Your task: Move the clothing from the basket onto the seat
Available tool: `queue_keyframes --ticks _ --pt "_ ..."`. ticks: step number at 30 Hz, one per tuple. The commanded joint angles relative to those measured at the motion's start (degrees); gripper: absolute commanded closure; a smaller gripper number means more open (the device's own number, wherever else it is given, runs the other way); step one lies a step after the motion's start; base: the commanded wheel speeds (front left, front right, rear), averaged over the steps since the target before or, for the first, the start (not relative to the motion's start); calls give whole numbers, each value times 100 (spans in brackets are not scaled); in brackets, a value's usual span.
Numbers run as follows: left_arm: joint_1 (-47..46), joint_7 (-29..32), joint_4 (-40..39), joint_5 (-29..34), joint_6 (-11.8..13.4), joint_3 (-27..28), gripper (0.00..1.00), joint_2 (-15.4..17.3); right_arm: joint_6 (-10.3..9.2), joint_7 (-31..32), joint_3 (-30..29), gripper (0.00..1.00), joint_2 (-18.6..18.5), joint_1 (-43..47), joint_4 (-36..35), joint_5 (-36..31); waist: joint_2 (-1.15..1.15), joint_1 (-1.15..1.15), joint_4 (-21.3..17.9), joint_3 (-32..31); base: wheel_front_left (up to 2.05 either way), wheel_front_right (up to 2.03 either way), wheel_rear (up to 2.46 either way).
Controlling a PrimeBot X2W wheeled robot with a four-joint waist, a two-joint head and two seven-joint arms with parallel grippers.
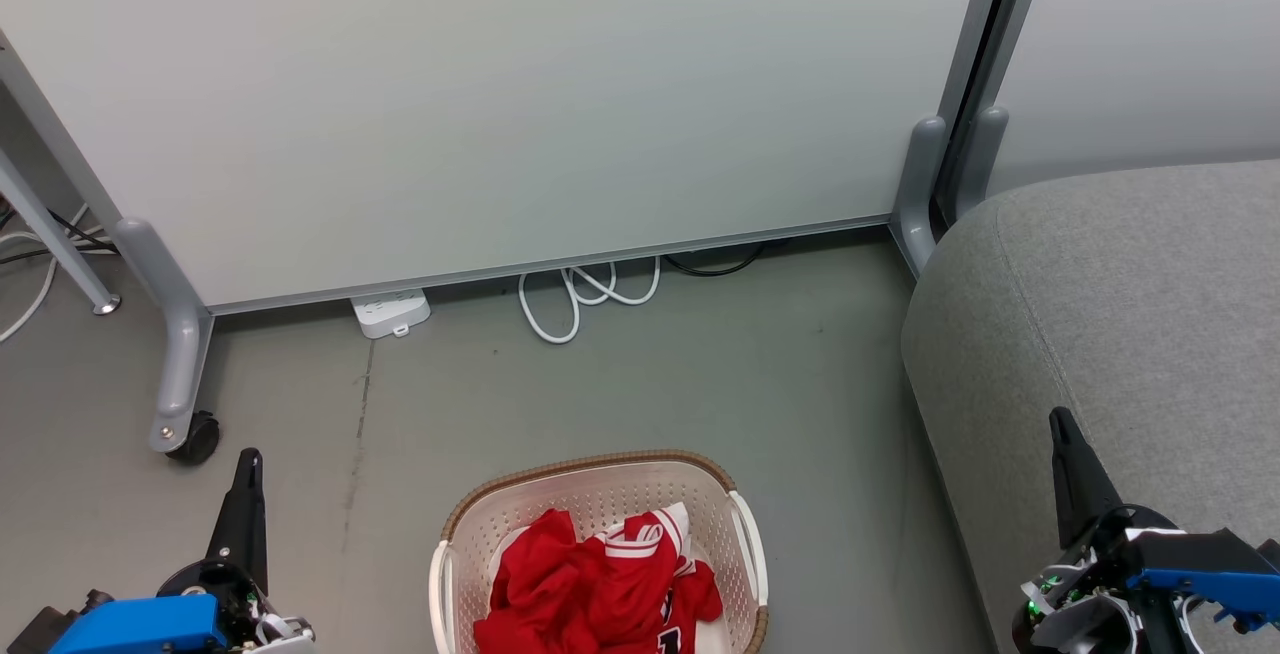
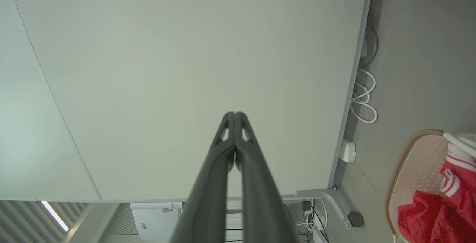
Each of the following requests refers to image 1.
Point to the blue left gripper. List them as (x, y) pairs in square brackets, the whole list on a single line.
[(140, 624)]

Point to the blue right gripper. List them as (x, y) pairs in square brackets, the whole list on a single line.
[(1200, 564)]

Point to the red shorts with white stripes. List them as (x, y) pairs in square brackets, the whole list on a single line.
[(560, 584)]

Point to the grey fabric sofa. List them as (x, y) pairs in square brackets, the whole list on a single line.
[(1120, 314)]

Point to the black caster wheel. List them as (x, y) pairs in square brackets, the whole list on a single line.
[(198, 439)]

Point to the long grey partition foot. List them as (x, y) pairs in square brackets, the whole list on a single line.
[(180, 334)]

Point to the white power strip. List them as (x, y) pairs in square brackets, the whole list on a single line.
[(390, 312)]

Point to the short grey partition foot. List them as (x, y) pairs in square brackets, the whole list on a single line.
[(918, 184), (982, 159)]

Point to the grey metal table leg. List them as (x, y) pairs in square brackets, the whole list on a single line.
[(55, 234)]

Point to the white plastic laundry basket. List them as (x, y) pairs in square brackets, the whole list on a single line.
[(600, 489)]

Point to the large white partition panel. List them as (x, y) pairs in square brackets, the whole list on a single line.
[(500, 84)]

